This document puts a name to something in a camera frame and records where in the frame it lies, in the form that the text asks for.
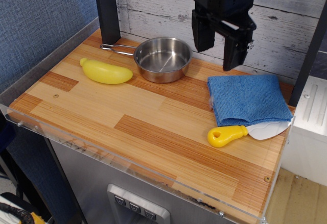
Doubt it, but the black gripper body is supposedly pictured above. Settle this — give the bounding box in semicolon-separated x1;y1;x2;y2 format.
194;0;256;40

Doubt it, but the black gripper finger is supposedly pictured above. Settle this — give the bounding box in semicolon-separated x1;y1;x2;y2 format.
192;10;215;52
223;36;253;71

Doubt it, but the yellow handled white toy knife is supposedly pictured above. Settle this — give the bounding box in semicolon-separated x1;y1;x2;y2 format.
207;121;291;147

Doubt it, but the stainless steel pot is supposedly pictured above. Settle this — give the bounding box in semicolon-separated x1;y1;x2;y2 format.
100;37;193;84

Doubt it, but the blue folded cloth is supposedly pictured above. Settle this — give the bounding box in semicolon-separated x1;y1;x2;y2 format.
207;74;293;127

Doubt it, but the yellow plastic banana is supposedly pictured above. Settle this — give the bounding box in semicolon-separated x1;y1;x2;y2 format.
80;58;133;84

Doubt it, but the white side counter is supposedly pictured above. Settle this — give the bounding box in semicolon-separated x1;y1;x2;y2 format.
281;76;326;186

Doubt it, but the clear acrylic front guard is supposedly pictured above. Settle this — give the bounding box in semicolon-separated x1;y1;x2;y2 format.
1;101;287;223

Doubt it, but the stainless steel cabinet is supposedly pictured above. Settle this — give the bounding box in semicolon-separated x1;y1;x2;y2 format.
50;140;231;223

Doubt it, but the silver button control panel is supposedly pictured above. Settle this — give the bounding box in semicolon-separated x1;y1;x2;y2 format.
107;184;171;223

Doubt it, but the yellow black object bottom left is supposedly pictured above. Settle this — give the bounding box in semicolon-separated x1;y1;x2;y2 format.
1;203;46;224

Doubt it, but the black right vertical post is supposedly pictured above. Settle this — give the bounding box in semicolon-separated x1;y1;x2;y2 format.
288;2;326;107

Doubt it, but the black vertical post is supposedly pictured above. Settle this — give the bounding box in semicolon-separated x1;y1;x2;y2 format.
96;0;121;44
288;2;326;107

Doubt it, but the black left vertical post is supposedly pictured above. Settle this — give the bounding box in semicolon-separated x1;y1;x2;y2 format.
96;0;121;44

